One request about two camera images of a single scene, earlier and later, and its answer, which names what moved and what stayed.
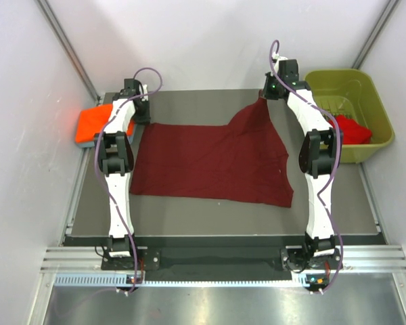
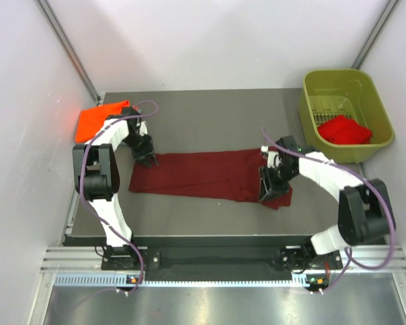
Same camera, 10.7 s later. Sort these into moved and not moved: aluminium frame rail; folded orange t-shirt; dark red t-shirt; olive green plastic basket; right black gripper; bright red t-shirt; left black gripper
Moved: left black gripper; dark red t-shirt; right black gripper
Not moved: aluminium frame rail; folded orange t-shirt; olive green plastic basket; bright red t-shirt
